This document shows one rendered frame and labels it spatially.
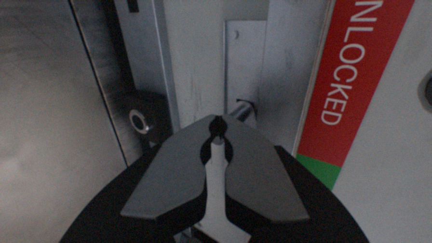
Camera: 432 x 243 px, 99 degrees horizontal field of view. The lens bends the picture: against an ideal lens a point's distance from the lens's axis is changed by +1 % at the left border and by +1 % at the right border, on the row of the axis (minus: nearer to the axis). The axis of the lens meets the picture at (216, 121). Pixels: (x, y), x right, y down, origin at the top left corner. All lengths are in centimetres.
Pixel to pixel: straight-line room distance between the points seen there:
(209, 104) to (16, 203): 22
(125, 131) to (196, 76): 15
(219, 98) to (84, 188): 21
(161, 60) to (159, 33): 3
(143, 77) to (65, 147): 12
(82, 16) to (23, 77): 8
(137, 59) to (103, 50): 4
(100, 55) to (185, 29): 11
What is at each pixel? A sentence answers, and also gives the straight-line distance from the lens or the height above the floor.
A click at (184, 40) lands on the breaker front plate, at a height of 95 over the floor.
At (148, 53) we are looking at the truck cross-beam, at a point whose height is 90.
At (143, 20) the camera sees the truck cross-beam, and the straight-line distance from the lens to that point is 22.
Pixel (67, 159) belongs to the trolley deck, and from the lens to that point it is 27.
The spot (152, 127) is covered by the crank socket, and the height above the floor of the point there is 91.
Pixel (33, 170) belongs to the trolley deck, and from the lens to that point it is 27.
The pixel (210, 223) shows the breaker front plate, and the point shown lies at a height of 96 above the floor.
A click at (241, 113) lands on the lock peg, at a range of 16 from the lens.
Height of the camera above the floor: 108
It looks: 28 degrees down
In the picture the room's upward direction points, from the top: 107 degrees clockwise
